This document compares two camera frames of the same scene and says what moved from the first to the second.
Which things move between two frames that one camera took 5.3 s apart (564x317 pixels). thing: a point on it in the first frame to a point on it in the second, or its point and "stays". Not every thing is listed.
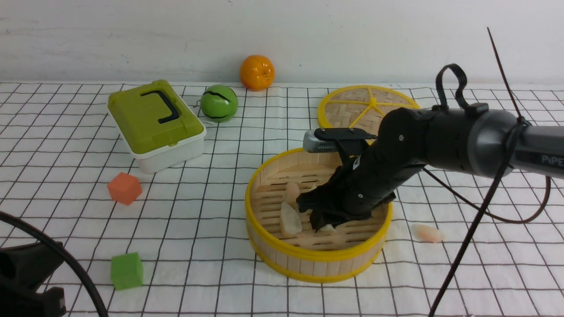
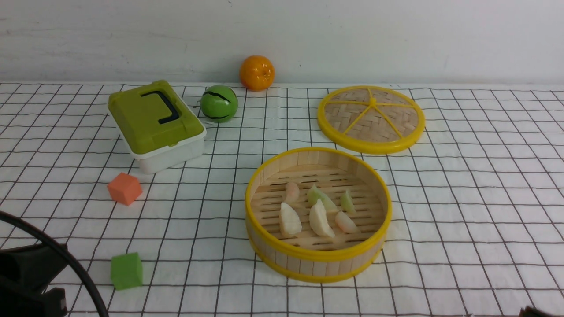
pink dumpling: x=292 y=191 stays
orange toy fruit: x=257 y=72 stays
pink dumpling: x=428 y=234 to x=345 y=223
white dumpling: x=291 y=225 stays
